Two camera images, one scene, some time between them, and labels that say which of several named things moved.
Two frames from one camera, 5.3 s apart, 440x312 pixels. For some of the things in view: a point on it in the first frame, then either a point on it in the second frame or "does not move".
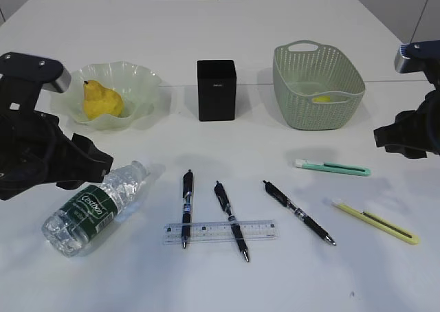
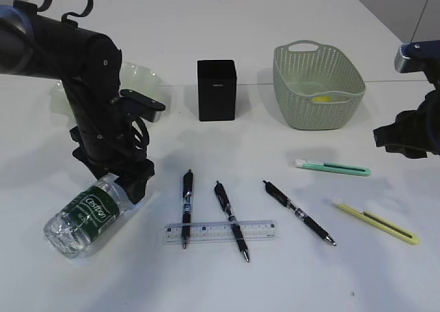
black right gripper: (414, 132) does not move
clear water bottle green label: (89, 215) does not move
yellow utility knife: (402, 234) does not move
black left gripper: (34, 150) to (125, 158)
